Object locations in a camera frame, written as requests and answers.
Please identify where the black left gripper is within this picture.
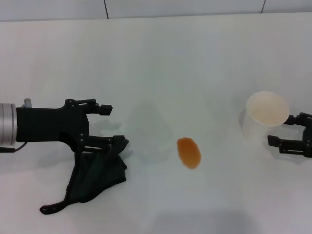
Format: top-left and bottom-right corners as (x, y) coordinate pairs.
(15, 98), (126, 155)

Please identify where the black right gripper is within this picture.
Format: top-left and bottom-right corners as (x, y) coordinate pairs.
(267, 112), (312, 158)

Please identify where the white paper cup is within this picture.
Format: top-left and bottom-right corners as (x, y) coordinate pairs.
(240, 90), (291, 145)

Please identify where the dark blue rag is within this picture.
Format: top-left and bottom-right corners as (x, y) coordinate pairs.
(64, 137), (131, 204)

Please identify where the black curved strip with screws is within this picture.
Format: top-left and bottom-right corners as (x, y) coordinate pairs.
(39, 184), (73, 215)

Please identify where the orange liquid stain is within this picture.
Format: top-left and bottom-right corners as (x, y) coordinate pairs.
(176, 137), (202, 171)

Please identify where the thin left arm cable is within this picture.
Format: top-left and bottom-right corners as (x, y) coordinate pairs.
(0, 141), (27, 154)

